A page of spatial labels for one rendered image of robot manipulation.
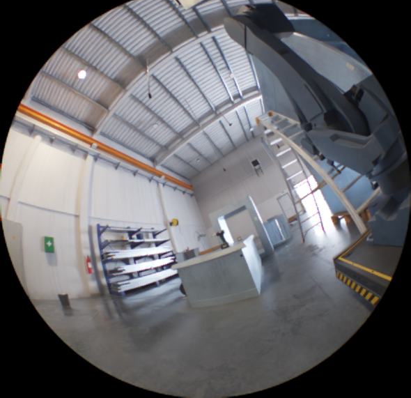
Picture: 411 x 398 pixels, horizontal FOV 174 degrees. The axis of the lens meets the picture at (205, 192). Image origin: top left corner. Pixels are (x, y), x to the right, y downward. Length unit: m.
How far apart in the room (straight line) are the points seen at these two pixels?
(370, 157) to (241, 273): 1.44
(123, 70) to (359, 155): 7.55
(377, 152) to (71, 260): 5.58
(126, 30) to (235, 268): 8.16
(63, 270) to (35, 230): 1.49
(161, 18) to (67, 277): 9.91
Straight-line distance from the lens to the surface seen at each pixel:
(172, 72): 7.72
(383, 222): 0.70
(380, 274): 0.61
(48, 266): 5.13
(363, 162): 0.55
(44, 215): 5.46
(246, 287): 1.60
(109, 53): 7.49
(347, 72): 1.66
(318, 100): 0.71
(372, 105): 0.75
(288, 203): 11.31
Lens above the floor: 0.72
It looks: 23 degrees up
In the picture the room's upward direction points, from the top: 21 degrees counter-clockwise
